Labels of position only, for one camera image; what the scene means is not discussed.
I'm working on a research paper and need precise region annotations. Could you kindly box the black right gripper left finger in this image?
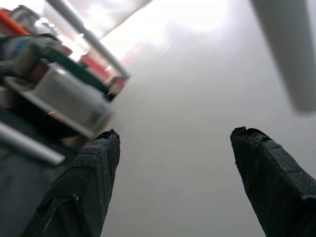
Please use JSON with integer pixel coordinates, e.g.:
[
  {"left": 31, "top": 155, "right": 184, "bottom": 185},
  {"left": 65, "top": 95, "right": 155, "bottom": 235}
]
[{"left": 21, "top": 128, "right": 121, "bottom": 237}]

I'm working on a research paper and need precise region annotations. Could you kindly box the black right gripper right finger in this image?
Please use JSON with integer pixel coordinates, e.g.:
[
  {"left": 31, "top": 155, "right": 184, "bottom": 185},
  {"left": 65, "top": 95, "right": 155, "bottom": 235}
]
[{"left": 231, "top": 126, "right": 316, "bottom": 237}]

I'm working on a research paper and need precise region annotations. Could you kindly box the black round wok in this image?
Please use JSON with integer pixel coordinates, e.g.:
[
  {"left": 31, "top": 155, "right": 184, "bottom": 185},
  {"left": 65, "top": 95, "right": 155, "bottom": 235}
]
[{"left": 7, "top": 96, "right": 82, "bottom": 141}]

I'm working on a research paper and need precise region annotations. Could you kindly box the green-lidded clear storage bin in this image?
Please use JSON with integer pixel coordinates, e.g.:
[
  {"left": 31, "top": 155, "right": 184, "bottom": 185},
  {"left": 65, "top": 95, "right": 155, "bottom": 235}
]
[{"left": 4, "top": 37, "right": 112, "bottom": 139}]

